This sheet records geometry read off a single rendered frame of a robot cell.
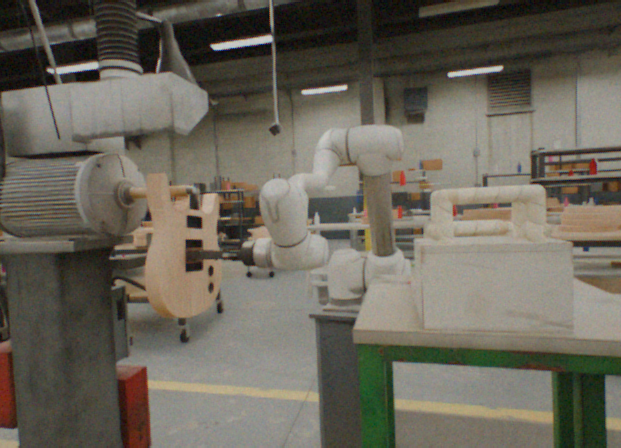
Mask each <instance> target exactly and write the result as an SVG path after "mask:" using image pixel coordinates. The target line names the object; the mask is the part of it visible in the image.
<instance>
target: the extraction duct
mask: <svg viewBox="0 0 621 448"><path fill-rule="evenodd" d="M299 1H304V0H273V6H276V5H281V4H288V3H293V2H299ZM265 7H270V6H269V4H268V1H267V0H193V1H187V2H181V3H176V4H171V5H166V6H160V7H152V8H149V9H143V10H138V11H137V12H140V13H143V15H147V16H150V17H153V18H156V19H159V20H163V19H166V20H168V22H169V23H177V22H184V21H189V20H195V19H201V18H207V17H212V16H218V15H225V14H230V13H235V12H244V11H249V10H252V9H258V8H265ZM136 21H137V23H138V25H137V28H138V29H143V28H148V27H157V26H158V23H154V22H150V21H144V20H138V19H137V20H136ZM44 31H45V34H46V39H47V42H49V44H53V43H59V42H66V41H71V40H80V39H84V38H89V37H96V36H97V35H96V34H95V32H94V31H93V29H91V26H90V19H88V20H83V21H77V22H75V21H74V22H70V23H67V24H61V25H56V26H49V27H44ZM32 32H33V36H34V41H36V45H37V46H42V45H44V44H43V41H42V38H41V34H40V31H39V29H33V30H32ZM29 47H33V43H32V39H31V34H30V30H28V31H21V32H17V33H10V34H5V35H0V52H8V51H13V50H17V49H24V48H29Z"/></svg>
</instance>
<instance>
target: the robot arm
mask: <svg viewBox="0 0 621 448"><path fill-rule="evenodd" d="M402 152H404V140H402V135H401V132H400V131H399V130H398V129H396V128H394V127H391V126H386V125H369V126H360V127H356V128H349V129H339V128H334V129H331V130H328V131H327V132H325V133H324V134H323V136H322V137H321V138H320V140H319V142H318V145H317V148H316V151H315V156H314V168H313V174H297V175H294V176H293V177H291V178H290V179H289V180H288V181H287V180H285V179H273V180H271V181H269V182H267V183H266V184H265V185H264V186H263V187H262V189H261V192H260V210H261V214H262V217H263V220H264V224H265V227H266V229H267V231H268V233H269V235H270V236H271V238H259V239H257V241H245V242H244V243H243V244H242V247H234V248H232V249H223V250H220V251H217V250H216V251H214V250H203V251H201V249H199V251H187V261H196V260H211V259H215V261H217V260H218V259H222V260H232V261H238V260H239V261H240V260H242V263H243V264H244V265H245V266H257V267H258V268H280V269H284V270H309V269H315V268H319V267H322V266H324V264H325V263H326V261H327V259H328V245H327V241H326V239H325V238H323V237H321V236H318V235H316V234H311V233H310V232H309V230H308V228H307V219H308V203H309V199H308V196H307V194H306V192H305V191H319V190H321V189H323V188H324V187H325V186H326V185H327V183H328V182H329V180H330V178H332V177H333V175H334V173H335V172H336V170H337V169H338V167H339V165H341V164H346V163H354V162H355V163H356V165H358V167H359V171H360V172H361V173H362V174H363V178H364V186H365V194H366V203H367V211H368V219H369V228H370V236H371V244H372V250H371V252H370V253H369V254H368V259H364V258H361V255H360V253H357V252H356V251H354V250H352V248H344V249H338V251H335V252H334V254H333V256H331V258H330V260H329V263H328V269H327V284H328V292H329V297H328V298H320V299H319V304H320V305H324V307H323V308H322V311H324V312H346V313H356V314H359V312H360V309H361V306H362V303H363V302H364V300H362V293H365V292H366V291H367V289H368V286H369V283H370V281H371V278H372V276H378V275H411V261H410V260H409V259H404V258H403V256H402V253H401V251H400V250H398V249H397V248H396V246H395V237H394V225H393V213H392V199H391V187H390V176H389V172H390V169H391V167H392V163H393V160H396V159H398V158H399V157H400V156H401V154H402Z"/></svg>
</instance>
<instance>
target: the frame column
mask: <svg viewBox="0 0 621 448"><path fill-rule="evenodd" d="M114 247H115V246H113V247H106V248H100V249H94V250H87V251H80V252H68V253H4V254H0V263H1V264H2V266H3V267H4V269H5V276H6V288H7V300H8V311H9V324H10V336H11V347H12V359H13V371H14V384H15V395H16V407H17V419H18V426H17V431H18V444H19V448H124V445H123V442H122V439H121V424H120V410H119V396H118V381H117V367H116V353H115V344H116V339H114V335H115V325H114V311H113V297H112V283H111V269H110V257H111V254H112V252H113V249H114Z"/></svg>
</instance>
